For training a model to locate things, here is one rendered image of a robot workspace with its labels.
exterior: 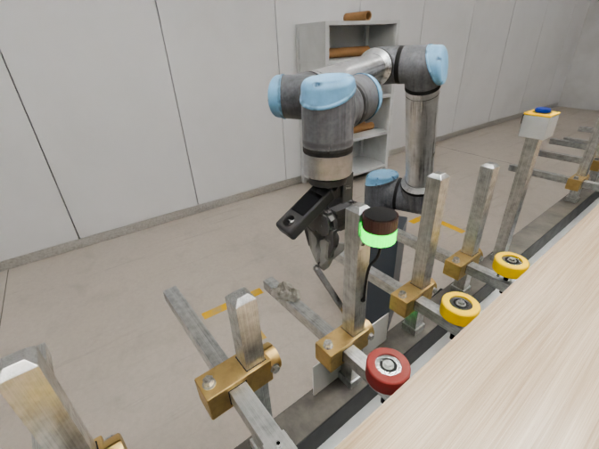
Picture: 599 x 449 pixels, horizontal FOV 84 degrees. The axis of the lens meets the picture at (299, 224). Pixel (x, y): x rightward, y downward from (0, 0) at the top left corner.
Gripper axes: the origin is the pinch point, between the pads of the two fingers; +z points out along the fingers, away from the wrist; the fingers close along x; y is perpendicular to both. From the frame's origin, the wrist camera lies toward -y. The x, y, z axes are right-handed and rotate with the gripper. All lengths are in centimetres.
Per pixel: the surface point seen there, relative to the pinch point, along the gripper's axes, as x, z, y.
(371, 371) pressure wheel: -19.3, 10.4, -4.9
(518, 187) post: -8, 2, 77
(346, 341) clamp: -9.4, 14.1, -1.2
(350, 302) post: -8.3, 5.1, 0.9
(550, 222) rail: -9, 31, 123
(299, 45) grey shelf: 233, -37, 180
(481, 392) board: -33.6, 11.1, 6.6
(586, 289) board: -36, 11, 50
